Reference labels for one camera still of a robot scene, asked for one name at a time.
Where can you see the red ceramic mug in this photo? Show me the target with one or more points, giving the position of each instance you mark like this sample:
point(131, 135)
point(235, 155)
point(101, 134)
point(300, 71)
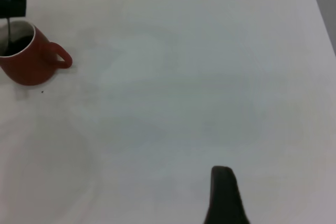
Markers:
point(29, 69)

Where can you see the black coffee liquid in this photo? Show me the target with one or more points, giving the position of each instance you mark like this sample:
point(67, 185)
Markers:
point(21, 44)

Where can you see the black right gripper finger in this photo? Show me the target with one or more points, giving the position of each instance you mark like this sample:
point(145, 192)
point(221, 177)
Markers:
point(224, 197)

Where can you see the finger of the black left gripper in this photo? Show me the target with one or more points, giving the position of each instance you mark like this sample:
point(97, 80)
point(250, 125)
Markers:
point(14, 6)

